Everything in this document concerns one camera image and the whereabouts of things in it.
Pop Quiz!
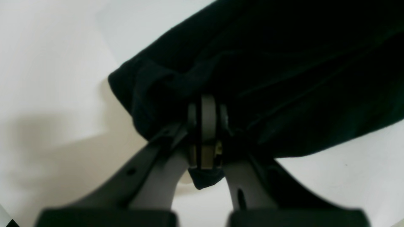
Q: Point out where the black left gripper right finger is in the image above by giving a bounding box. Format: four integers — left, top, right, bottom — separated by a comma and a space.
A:
200, 95, 370, 227

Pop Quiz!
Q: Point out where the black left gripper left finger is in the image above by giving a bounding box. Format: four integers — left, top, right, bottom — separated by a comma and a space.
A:
36, 104, 197, 227

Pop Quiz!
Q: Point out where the black t-shirt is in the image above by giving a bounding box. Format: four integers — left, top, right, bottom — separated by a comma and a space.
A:
108, 0, 404, 189

